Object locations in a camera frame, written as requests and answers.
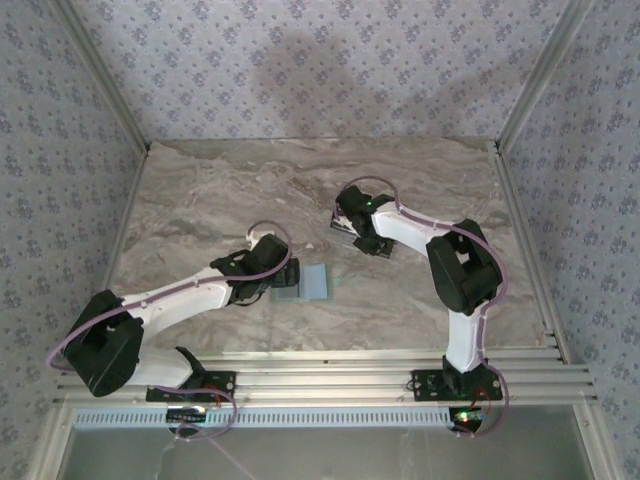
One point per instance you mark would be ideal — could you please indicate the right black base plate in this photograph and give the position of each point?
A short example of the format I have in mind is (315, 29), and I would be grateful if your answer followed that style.
(425, 385)

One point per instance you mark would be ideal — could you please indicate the right controller circuit board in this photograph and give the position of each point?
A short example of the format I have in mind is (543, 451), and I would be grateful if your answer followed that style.
(467, 417)

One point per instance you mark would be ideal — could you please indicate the left controller circuit board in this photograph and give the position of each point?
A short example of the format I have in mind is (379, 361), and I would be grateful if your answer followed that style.
(187, 414)

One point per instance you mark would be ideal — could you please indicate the aluminium frame post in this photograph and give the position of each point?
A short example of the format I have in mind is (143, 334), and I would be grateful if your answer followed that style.
(539, 75)

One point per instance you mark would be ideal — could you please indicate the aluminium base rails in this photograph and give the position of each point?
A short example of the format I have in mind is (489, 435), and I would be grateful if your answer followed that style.
(325, 375)

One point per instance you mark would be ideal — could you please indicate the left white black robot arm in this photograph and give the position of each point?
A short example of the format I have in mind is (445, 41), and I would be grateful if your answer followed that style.
(185, 300)

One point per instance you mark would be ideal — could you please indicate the grey metal panel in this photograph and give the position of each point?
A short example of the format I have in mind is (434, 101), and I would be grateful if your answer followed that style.
(350, 455)

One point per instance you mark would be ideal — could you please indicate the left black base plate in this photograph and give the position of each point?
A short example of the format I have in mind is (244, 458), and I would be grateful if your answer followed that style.
(220, 380)

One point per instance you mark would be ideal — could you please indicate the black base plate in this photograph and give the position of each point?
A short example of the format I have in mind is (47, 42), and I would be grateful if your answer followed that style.
(425, 385)
(220, 380)

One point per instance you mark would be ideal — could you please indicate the controller circuit board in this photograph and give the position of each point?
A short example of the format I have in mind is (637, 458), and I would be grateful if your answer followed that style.
(467, 417)
(187, 414)

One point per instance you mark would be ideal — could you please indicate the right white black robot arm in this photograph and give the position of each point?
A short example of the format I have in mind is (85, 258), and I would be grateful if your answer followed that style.
(405, 230)

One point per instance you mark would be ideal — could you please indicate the aluminium side rail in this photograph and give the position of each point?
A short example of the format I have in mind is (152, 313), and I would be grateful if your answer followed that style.
(530, 250)
(132, 200)

